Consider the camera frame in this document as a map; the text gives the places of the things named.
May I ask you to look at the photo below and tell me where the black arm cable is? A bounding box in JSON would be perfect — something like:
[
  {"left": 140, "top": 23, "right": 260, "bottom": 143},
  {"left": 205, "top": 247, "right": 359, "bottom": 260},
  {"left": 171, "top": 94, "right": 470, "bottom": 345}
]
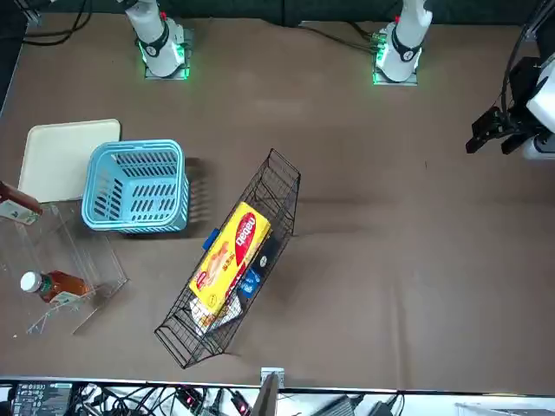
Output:
[
  {"left": 22, "top": 0, "right": 95, "bottom": 45},
  {"left": 500, "top": 0, "right": 555, "bottom": 114}
]

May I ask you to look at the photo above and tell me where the black labelled power adapter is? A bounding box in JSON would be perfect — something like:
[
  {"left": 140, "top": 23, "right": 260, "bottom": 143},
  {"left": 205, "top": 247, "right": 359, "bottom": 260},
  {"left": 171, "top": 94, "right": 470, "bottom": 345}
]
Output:
[{"left": 8, "top": 380, "right": 74, "bottom": 416}]

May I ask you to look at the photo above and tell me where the yellow wafer box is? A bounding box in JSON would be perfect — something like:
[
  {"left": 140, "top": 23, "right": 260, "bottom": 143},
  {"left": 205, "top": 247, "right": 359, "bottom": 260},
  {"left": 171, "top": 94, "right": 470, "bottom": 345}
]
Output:
[{"left": 188, "top": 201, "right": 272, "bottom": 317}]

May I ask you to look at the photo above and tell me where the aluminium camera post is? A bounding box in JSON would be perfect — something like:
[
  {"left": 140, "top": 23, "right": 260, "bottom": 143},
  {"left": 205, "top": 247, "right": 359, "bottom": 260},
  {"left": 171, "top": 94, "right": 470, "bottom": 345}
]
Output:
[{"left": 251, "top": 367, "right": 286, "bottom": 416}]

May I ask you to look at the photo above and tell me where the dark chocolate cookie box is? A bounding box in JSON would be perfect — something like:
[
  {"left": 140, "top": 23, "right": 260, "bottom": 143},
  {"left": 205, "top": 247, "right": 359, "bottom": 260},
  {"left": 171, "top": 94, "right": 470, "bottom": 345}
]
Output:
[{"left": 249, "top": 231, "right": 282, "bottom": 283}]

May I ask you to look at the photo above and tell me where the black base power cable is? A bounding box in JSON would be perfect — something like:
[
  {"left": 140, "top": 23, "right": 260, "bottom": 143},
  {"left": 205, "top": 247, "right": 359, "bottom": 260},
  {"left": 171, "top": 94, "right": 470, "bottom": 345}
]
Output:
[{"left": 297, "top": 20, "right": 379, "bottom": 55}]

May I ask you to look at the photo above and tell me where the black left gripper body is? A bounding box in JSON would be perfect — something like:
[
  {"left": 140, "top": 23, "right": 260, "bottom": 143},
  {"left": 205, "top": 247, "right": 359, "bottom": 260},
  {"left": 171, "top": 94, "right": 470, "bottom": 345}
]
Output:
[{"left": 497, "top": 55, "right": 542, "bottom": 140}]

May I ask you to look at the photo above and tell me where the black power strip red light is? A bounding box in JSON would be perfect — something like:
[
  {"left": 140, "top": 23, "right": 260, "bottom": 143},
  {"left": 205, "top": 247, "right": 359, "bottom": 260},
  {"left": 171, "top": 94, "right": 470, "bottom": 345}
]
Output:
[
  {"left": 177, "top": 387, "right": 199, "bottom": 409},
  {"left": 232, "top": 391, "right": 253, "bottom": 416}
]

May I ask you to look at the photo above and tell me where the amber tea bottle white cap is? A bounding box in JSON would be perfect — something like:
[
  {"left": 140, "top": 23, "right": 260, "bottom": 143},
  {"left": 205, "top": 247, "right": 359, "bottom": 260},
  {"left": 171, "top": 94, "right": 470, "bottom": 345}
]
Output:
[
  {"left": 0, "top": 180, "right": 44, "bottom": 226},
  {"left": 20, "top": 270, "right": 96, "bottom": 311}
]

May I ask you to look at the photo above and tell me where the cream plastic tray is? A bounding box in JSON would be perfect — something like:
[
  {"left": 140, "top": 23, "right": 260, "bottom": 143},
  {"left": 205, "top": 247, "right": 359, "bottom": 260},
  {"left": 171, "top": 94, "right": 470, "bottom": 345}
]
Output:
[{"left": 16, "top": 119, "right": 122, "bottom": 205}]

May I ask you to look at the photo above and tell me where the black finned power supply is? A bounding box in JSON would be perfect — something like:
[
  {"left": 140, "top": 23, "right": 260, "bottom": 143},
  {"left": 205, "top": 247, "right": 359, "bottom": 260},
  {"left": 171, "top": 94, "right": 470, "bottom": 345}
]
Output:
[{"left": 310, "top": 394, "right": 362, "bottom": 416}]

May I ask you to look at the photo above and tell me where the small black power adapter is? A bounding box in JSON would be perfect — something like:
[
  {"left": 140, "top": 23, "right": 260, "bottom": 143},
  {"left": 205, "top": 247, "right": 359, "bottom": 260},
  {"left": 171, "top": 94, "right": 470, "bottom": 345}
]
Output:
[{"left": 362, "top": 400, "right": 396, "bottom": 416}]

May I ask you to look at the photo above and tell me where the black wire snack shelf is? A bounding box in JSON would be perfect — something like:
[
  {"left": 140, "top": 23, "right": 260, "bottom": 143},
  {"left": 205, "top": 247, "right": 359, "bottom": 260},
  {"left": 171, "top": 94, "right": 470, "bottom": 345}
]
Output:
[{"left": 153, "top": 147, "right": 302, "bottom": 370}]

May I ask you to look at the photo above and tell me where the blue Oreo cookie packet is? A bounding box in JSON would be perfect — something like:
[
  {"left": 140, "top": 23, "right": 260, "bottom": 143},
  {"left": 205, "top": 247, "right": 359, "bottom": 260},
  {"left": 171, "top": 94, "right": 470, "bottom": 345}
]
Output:
[{"left": 202, "top": 228, "right": 264, "bottom": 299}]

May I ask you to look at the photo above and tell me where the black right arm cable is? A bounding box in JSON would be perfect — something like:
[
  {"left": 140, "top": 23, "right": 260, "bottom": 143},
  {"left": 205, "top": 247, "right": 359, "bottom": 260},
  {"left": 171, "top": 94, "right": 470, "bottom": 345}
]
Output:
[{"left": 22, "top": 0, "right": 95, "bottom": 45}]

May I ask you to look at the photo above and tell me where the light blue plastic basket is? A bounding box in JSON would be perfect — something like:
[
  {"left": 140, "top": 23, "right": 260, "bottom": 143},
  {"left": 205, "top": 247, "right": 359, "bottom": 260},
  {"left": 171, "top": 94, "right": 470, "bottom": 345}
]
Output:
[{"left": 81, "top": 139, "right": 191, "bottom": 237}]

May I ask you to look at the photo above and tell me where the white cracker box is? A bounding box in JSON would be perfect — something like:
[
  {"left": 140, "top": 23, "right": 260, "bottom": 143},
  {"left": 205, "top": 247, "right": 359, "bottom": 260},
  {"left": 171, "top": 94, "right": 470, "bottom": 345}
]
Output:
[{"left": 189, "top": 289, "right": 243, "bottom": 335}]

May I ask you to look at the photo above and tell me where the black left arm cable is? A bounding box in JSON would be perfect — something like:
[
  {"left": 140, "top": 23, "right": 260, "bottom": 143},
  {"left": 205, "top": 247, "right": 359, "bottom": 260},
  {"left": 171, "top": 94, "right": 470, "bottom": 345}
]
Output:
[{"left": 500, "top": 0, "right": 555, "bottom": 114}]

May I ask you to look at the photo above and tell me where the clear acrylic beverage shelf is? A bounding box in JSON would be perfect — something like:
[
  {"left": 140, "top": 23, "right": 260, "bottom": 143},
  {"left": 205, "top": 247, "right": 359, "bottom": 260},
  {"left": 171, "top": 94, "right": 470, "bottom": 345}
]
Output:
[{"left": 0, "top": 201, "right": 130, "bottom": 335}]

